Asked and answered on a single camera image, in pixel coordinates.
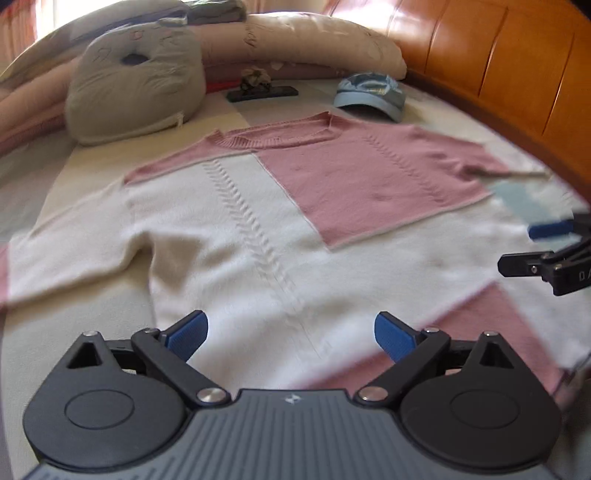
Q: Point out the pink floral folded quilt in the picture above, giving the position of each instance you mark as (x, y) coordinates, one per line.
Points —
(288, 44)

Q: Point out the grey pillow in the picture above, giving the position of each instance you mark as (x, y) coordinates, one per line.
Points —
(89, 27)

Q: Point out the grey cat face cushion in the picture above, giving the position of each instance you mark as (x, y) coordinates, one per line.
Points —
(134, 81)

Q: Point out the pink and white sweater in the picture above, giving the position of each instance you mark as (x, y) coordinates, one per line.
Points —
(292, 236)

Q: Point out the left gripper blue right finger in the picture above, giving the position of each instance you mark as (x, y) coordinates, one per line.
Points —
(416, 355)

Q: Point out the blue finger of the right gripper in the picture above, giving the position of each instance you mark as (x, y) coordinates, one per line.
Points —
(524, 264)
(551, 230)

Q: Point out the folded grey-green cloth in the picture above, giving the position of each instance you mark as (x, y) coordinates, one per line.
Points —
(215, 12)

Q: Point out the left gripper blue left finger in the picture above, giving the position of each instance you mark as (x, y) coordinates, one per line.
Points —
(165, 354)

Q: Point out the black phone with flower holder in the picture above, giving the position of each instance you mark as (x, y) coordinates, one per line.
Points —
(256, 84)

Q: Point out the red object under quilt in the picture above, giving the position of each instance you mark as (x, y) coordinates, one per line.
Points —
(221, 86)

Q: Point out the wooden headboard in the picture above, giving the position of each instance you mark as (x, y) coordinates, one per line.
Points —
(522, 67)

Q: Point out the blue baseball cap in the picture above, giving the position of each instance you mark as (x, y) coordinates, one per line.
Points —
(374, 90)

